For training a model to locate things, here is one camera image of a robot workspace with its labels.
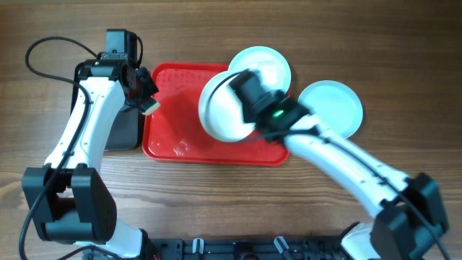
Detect green yellow sponge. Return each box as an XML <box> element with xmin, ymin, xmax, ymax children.
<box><xmin>139</xmin><ymin>97</ymin><xmax>160</xmax><ymax>116</ymax></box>

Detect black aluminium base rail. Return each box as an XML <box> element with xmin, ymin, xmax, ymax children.
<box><xmin>82</xmin><ymin>234</ymin><xmax>362</xmax><ymax>260</ymax></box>

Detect light blue plate top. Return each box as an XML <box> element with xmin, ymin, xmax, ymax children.
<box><xmin>228</xmin><ymin>46</ymin><xmax>292</xmax><ymax>94</ymax></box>

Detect red plastic tray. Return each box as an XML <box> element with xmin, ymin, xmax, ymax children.
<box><xmin>141</xmin><ymin>62</ymin><xmax>289</xmax><ymax>166</ymax></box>

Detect black rectangular tray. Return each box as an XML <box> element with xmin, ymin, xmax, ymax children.
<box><xmin>71</xmin><ymin>61</ymin><xmax>142</xmax><ymax>152</ymax></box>

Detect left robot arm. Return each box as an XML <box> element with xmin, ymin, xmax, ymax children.
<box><xmin>18</xmin><ymin>29</ymin><xmax>160</xmax><ymax>259</ymax></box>

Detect light blue plate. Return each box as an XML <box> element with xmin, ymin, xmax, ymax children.
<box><xmin>298</xmin><ymin>80</ymin><xmax>364</xmax><ymax>138</ymax></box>
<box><xmin>228</xmin><ymin>46</ymin><xmax>292</xmax><ymax>94</ymax></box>

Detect white plate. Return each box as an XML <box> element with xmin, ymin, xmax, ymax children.
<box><xmin>198</xmin><ymin>71</ymin><xmax>256</xmax><ymax>142</ymax></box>

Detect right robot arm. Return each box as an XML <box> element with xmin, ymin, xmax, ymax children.
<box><xmin>236</xmin><ymin>90</ymin><xmax>449</xmax><ymax>259</ymax></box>

